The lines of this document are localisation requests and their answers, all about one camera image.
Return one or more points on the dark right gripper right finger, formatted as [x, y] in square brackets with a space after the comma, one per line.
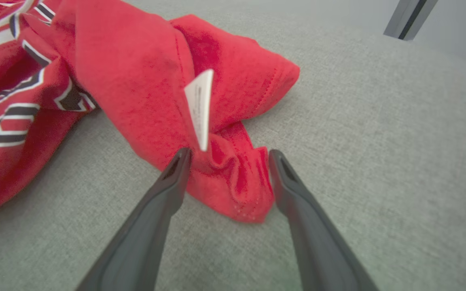
[318, 250]

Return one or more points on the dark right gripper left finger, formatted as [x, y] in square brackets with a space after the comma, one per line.
[144, 242]

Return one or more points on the red and white jersey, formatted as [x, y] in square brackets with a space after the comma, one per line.
[128, 81]

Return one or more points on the grey partition joint post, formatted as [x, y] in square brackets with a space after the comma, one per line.
[409, 18]

